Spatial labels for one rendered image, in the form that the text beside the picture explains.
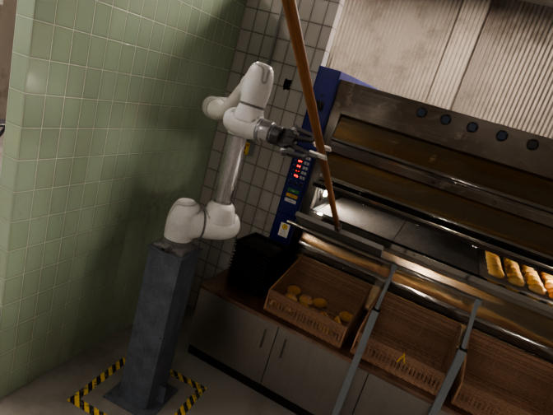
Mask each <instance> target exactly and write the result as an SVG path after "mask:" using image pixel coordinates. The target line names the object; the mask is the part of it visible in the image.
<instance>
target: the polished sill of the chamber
mask: <svg viewBox="0 0 553 415"><path fill-rule="evenodd" d="M308 216H310V217H313V218H316V219H318V220H320V221H324V222H326V223H328V224H330V225H333V226H334V221H333V218H332V217H330V216H328V215H326V214H323V213H321V212H317V211H315V210H313V209H312V210H310V211H309V215H308ZM339 222H340V223H341V225H342V229H343V230H345V231H349V232H350V233H353V234H355V235H358V236H361V237H363V238H366V239H367V240H371V241H373V242H375V243H377V244H380V245H383V246H385V247H388V248H389V249H393V250H396V251H397V252H400V253H402V254H405V255H408V256H410V257H412V258H414V259H418V260H420V261H422V262H425V263H428V264H430V265H433V266H435V267H437V268H441V269H443V270H445V271H447V272H450V273H453V274H455V275H458V276H459V277H463V278H465V279H467V280H469V281H472V282H475V283H477V284H480V285H482V286H484V287H488V288H490V289H492V290H494V291H497V292H500V293H502V294H505V295H506V296H510V297H513V298H514V299H517V300H519V301H522V302H525V303H527V304H529V305H533V306H535V307H537V308H539V309H542V310H545V311H547V312H549V313H552V314H553V305H552V304H551V303H548V302H546V301H543V300H540V299H538V298H536V297H534V296H530V295H528V294H525V293H523V292H520V291H517V290H515V289H513V288H511V287H507V286H505V285H503V284H500V283H498V282H495V281H492V280H490V279H488V278H485V277H482V276H480V275H477V274H475V273H472V272H469V271H467V270H465V269H463V268H459V267H457V266H454V265H452V264H450V263H446V262H444V261H442V260H440V259H437V258H434V257H432V256H429V255H428V254H423V253H421V252H419V251H417V250H414V249H411V248H409V247H406V246H405V245H401V244H398V243H397V242H394V241H392V240H388V239H386V238H383V237H382V236H379V235H375V234H374V233H371V232H369V231H366V230H363V229H361V228H359V227H357V226H353V225H351V224H348V223H346V222H343V221H340V220H339Z"/></svg>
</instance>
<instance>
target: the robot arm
mask: <svg viewBox="0 0 553 415"><path fill-rule="evenodd" d="M273 80H274V73H273V70H272V67H271V66H269V65H267V64H265V63H261V62H256V63H253V64H252V65H251V67H250V68H249V70H248V72H247V73H246V74H245V76H244V77H243V78H242V79H241V81H240V84H239V85H238V86H237V87H236V88H235V89H234V91H233V92H232V93H231V94H230V96H229V97H228V98H227V97H219V96H218V97H215V96H208V97H207V98H206V99H205V100H204V101H203V102H202V111H203V113H204V114H205V115H206V116H207V117H208V118H210V119H214V120H216V121H219V122H221V123H223V124H224V126H225V128H226V129H227V133H228V137H227V140H226V145H225V151H224V155H223V159H222V162H221V169H220V173H219V177H218V180H217V185H216V192H215V195H214V198H213V199H212V200H211V201H210V202H209V203H208V205H207V207H206V208H205V210H203V209H201V208H200V206H199V204H198V203H197V202H196V201H194V200H192V199H191V198H179V199H178V200H177V201H175V202H174V204H173V205H172V207H171V209H170V211H169V213H168V216H167V219H166V223H165V232H164V236H163V239H162V240H159V241H156V242H154V244H153V245H154V246H156V247H159V248H161V251H162V252H170V253H172V254H176V255H177V256H179V257H183V256H184V255H185V254H187V253H189V252H191V251H193V250H195V249H198V246H197V245H195V244H192V240H193V239H194V238H198V237H200V238H204V239H210V240H227V239H230V238H233V237H235V236H236V235H237V234H238V233H239V229H240V221H239V217H238V216H237V215H236V214H235V208H234V206H233V204H232V198H233V195H234V191H235V185H236V181H237V178H238V174H239V168H240V165H241V161H242V157H243V154H244V148H245V143H246V140H247V139H253V140H256V141H258V142H262V143H265V144H270V143H271V144H272V145H275V146H278V147H279V148H280V149H281V150H280V153H281V155H282V156H292V157H295V158H299V159H301V160H305V159H306V158H307V157H312V158H314V159H317V158H320V159H323V160H325V161H326V160H327V156H325V155H323V154H320V153H318V152H314V151H312V150H309V151H307V150H305V149H304V148H302V147H299V146H297V145H296V144H294V142H306V143H310V144H313V145H314V147H316V145H315V141H314V135H313V134H312V133H311V132H309V131H307V130H304V129H302V128H300V127H299V126H298V125H297V124H294V127H293V128H283V127H281V126H278V125H276V123H274V122H272V121H270V120H267V119H264V118H263V112H264V109H265V107H266V104H267V102H268V99H269V96H270V94H271V91H272V85H273ZM293 131H295V132H298V133H300V134H303V135H305V136H306V137H302V136H299V135H297V134H294V133H293ZM288 147H290V148H292V149H295V150H296V151H298V152H300V153H298V152H293V151H289V150H286V149H284V148H288ZM301 153H302V154H301Z"/></svg>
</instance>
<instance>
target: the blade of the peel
mask: <svg viewBox="0 0 553 415"><path fill-rule="evenodd" d="M295 216H296V218H297V220H298V222H299V224H301V225H303V226H307V227H309V228H311V229H314V230H316V231H319V232H321V233H323V234H325V235H329V236H331V237H333V238H335V239H338V240H341V241H343V242H345V243H347V244H349V245H353V246H355V247H357V248H359V249H362V250H365V251H367V252H370V253H371V254H375V255H377V256H379V257H381V258H382V253H383V246H382V245H379V244H377V243H374V242H373V241H371V240H367V239H365V238H363V237H360V236H358V235H355V234H352V233H350V232H348V231H344V230H343V229H341V231H340V232H337V231H334V226H333V225H330V224H328V223H326V222H324V221H320V220H318V219H316V218H313V217H310V216H308V215H305V214H303V213H302V212H298V211H297V212H296V214H295ZM302 231H303V230H302ZM303 232H305V233H307V234H309V235H312V236H315V237H317V238H319V239H321V240H325V239H323V238H321V237H318V236H316V235H313V234H311V233H308V232H307V231H303ZM325 241H327V242H328V243H331V244H333V245H336V246H338V247H341V248H343V249H346V250H348V251H350V252H352V253H354V254H358V253H356V252H355V251H352V250H350V249H347V248H344V247H342V246H340V245H337V244H334V243H332V242H331V241H328V240H325ZM358 255H359V256H362V257H364V258H367V259H369V260H372V261H374V262H376V263H379V264H380V262H378V261H376V260H374V259H371V258H368V257H366V256H364V255H362V254H358Z"/></svg>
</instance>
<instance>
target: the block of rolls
mask: <svg viewBox="0 0 553 415"><path fill-rule="evenodd" d="M486 262H487V266H488V267H487V269H488V270H489V271H488V273H489V274H490V275H492V276H494V277H497V278H503V277H504V272H503V269H502V265H501V262H500V256H499V255H497V254H493V253H491V252H489V251H486ZM503 263H504V269H505V270H506V271H505V272H506V273H507V277H508V282H510V283H512V284H514V285H515V286H518V287H523V286H524V280H523V276H524V277H525V281H526V282H527V285H528V286H529V287H528V289H529V290H530V291H533V292H535V293H537V294H540V295H544V294H546V289H547V293H549V297H550V298H551V299H553V276H552V275H550V274H548V273H544V272H542V271H539V270H537V272H536V271H533V268H530V267H528V266H526V265H523V264H521V263H520V264H519V266H520V267H521V269H522V273H524V274H523V276H522V274H521V272H520V271H519V266H518V265H517V262H515V261H513V260H510V259H507V258H504V257H503ZM537 273H539V276H538V275H537ZM539 277H541V280H540V278H539ZM541 281H543V284H542V283H541ZM543 285H544V287H543Z"/></svg>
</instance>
